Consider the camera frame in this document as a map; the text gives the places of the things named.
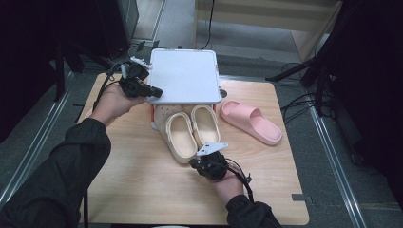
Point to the white shoe rack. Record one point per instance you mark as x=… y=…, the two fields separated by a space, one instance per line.
x=183 y=76

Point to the pink slipper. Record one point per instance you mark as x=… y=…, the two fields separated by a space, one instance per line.
x=250 y=122

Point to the black tape strip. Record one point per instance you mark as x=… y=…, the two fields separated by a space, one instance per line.
x=301 y=198

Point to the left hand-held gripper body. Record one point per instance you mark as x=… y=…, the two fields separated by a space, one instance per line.
x=134 y=82

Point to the black equipment cabinet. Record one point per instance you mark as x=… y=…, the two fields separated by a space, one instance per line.
x=117 y=25

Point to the metal floor rail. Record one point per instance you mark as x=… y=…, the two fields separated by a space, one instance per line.
x=335 y=164
x=34 y=142

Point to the light wooden cabinet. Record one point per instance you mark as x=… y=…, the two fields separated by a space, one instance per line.
x=253 y=22

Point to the small black round knob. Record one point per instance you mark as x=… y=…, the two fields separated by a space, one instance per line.
x=224 y=93

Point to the person's left hand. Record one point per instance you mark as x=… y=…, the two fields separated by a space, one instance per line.
x=111 y=103

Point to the black metal stand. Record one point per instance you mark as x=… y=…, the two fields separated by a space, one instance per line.
x=60 y=69

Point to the black tripod stand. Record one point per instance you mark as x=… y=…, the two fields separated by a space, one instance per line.
x=312 y=68

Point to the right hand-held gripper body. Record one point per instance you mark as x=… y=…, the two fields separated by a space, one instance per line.
x=214 y=166

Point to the person's right hand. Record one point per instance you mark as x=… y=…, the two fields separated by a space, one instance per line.
x=229 y=188

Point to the beige clog shoe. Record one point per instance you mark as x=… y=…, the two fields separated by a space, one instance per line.
x=180 y=136
x=205 y=125

